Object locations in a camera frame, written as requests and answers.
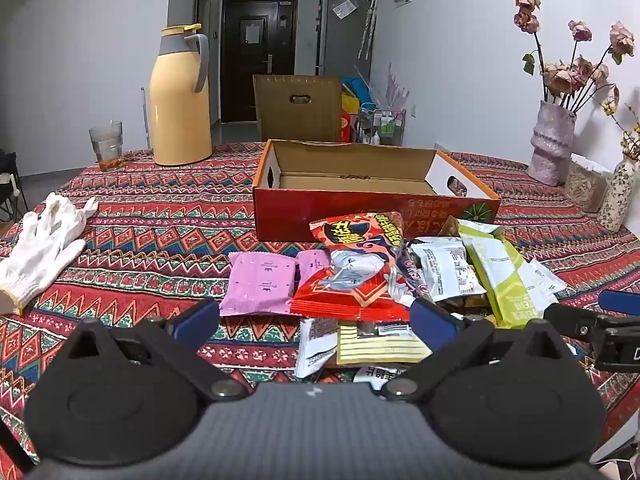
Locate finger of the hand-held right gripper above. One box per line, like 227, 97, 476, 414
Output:
599, 290, 640, 317
544, 304, 608, 346

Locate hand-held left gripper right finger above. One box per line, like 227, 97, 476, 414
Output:
381, 298, 576, 403

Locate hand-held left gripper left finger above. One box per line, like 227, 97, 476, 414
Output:
62, 298, 247, 402

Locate white green snack packet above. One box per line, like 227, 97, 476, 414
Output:
520, 259, 569, 307

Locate white labelled snack packet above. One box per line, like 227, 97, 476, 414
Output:
409, 236, 489, 303

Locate yellow striped snack packet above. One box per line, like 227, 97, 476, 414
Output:
336, 321, 434, 367

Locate pink snack packet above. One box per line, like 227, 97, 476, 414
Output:
219, 251, 302, 317
295, 250, 335, 287

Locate white black-lettered snack packet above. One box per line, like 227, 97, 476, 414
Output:
352, 364, 412, 387

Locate red cartoon snack packet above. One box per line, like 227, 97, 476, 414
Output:
290, 211, 417, 323

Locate white grey snack packet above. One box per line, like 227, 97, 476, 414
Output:
294, 317, 342, 381

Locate red cardboard box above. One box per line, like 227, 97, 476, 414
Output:
252, 139, 502, 244

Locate small floral vase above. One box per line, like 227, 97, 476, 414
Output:
596, 156, 638, 234

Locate clear container of pellets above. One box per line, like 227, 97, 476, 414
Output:
564, 152, 614, 213

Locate yellow flower twigs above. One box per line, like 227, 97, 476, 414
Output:
600, 99, 640, 162

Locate white cotton glove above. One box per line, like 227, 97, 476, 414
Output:
0, 192, 100, 317

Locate pink textured vase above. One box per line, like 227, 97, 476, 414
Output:
527, 100, 578, 187

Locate glass cup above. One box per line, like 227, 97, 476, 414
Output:
89, 120, 124, 173

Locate yellow thermos jug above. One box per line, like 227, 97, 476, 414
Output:
148, 23, 213, 167

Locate white pole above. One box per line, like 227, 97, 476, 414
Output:
140, 86, 152, 149

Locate red yellow carton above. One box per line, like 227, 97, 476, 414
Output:
340, 94, 361, 142

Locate brown cardboard box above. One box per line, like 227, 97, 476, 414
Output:
252, 74, 343, 143

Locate black folding chair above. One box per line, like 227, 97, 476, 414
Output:
0, 149, 30, 222

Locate purple dried grass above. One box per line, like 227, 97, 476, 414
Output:
382, 62, 412, 111

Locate dried pink roses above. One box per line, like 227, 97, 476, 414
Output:
511, 0, 637, 113

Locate blue roll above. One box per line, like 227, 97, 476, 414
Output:
342, 76, 375, 103

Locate dark entrance door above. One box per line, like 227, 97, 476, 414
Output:
220, 0, 299, 125

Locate grey refrigerator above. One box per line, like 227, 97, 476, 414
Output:
315, 0, 376, 81

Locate white folded umbrella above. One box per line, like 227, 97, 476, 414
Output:
357, 0, 377, 60

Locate wire storage cart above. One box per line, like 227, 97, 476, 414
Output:
356, 102, 407, 147

